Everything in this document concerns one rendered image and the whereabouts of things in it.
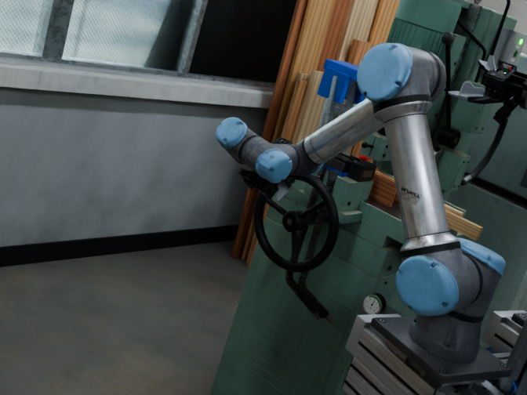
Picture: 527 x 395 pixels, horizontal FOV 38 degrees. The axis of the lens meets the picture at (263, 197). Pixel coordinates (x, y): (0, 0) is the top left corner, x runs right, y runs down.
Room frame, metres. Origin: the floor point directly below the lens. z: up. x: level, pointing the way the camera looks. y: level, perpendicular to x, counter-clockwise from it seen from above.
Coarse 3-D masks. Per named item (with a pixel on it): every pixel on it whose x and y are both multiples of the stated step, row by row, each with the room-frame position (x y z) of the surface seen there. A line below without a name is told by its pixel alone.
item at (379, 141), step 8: (368, 136) 2.29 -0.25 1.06; (376, 136) 2.27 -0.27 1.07; (384, 136) 2.30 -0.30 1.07; (376, 144) 2.27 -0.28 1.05; (384, 144) 2.26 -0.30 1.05; (368, 152) 2.28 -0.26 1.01; (376, 152) 2.26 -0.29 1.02; (384, 152) 2.27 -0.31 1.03; (376, 160) 2.26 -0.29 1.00; (384, 160) 2.29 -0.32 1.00
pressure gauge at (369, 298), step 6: (372, 294) 1.98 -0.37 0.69; (378, 294) 1.99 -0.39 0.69; (366, 300) 1.99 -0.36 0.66; (372, 300) 1.98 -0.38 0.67; (378, 300) 1.97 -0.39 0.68; (384, 300) 1.98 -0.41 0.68; (366, 306) 1.99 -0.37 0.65; (372, 306) 1.98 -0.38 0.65; (378, 306) 1.97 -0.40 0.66; (384, 306) 1.98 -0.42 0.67; (366, 312) 1.98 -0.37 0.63; (372, 312) 1.98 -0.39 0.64; (378, 312) 1.96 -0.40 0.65
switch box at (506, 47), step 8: (504, 32) 2.46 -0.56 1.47; (512, 32) 2.45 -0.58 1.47; (504, 40) 2.45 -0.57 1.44; (512, 40) 2.44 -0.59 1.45; (496, 48) 2.46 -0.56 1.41; (504, 48) 2.45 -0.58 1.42; (512, 48) 2.45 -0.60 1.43; (520, 48) 2.50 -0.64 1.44; (496, 56) 2.46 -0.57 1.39; (504, 56) 2.44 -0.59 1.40; (512, 56) 2.47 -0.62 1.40; (496, 64) 2.45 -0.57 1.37; (504, 64) 2.44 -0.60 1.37
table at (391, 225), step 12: (300, 180) 2.26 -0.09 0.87; (300, 192) 2.14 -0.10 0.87; (360, 204) 2.13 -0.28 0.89; (372, 204) 2.13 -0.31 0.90; (396, 204) 2.21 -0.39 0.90; (348, 216) 2.06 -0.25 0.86; (360, 216) 2.11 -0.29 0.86; (372, 216) 2.10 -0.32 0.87; (384, 216) 2.08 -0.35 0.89; (396, 216) 2.08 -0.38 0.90; (384, 228) 2.07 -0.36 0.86; (396, 228) 2.05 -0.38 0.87; (396, 240) 2.05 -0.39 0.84
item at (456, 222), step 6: (450, 216) 2.14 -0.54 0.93; (456, 216) 2.13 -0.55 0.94; (450, 222) 2.13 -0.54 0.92; (456, 222) 2.12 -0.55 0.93; (462, 222) 2.12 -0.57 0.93; (468, 222) 2.11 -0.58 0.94; (456, 228) 2.12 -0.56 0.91; (462, 228) 2.11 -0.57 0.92; (468, 228) 2.10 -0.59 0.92; (474, 228) 2.09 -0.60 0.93; (480, 228) 2.08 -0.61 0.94; (468, 234) 2.10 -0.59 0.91; (474, 234) 2.09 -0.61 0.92; (480, 234) 2.10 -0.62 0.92; (474, 240) 2.08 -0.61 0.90
